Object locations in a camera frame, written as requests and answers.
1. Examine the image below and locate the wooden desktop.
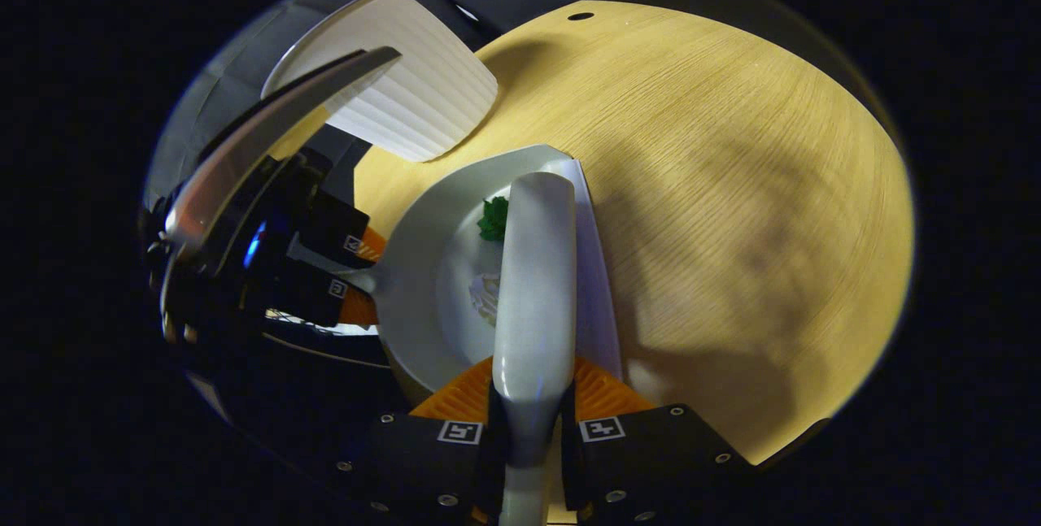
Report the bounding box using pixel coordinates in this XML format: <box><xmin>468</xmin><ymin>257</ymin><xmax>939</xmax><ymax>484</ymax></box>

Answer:
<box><xmin>354</xmin><ymin>0</ymin><xmax>916</xmax><ymax>466</ymax></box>

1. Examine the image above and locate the white dustpan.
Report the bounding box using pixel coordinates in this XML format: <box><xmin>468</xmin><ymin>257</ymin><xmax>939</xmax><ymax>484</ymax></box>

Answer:
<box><xmin>289</xmin><ymin>144</ymin><xmax>625</xmax><ymax>397</ymax></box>

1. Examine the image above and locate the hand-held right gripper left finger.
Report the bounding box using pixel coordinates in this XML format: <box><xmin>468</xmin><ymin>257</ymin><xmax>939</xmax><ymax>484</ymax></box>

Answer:
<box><xmin>333</xmin><ymin>355</ymin><xmax>503</xmax><ymax>526</ymax></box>

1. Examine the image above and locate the small white broom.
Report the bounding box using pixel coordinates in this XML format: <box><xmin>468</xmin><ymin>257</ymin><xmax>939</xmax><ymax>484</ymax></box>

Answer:
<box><xmin>490</xmin><ymin>172</ymin><xmax>578</xmax><ymax>526</ymax></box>

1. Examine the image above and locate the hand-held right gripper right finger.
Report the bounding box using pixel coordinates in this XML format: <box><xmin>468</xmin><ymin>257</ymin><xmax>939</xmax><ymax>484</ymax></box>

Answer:
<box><xmin>560</xmin><ymin>355</ymin><xmax>759</xmax><ymax>526</ymax></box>

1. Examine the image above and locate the green trash piece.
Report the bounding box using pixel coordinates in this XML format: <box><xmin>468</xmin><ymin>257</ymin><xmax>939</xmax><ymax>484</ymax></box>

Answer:
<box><xmin>477</xmin><ymin>195</ymin><xmax>510</xmax><ymax>242</ymax></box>

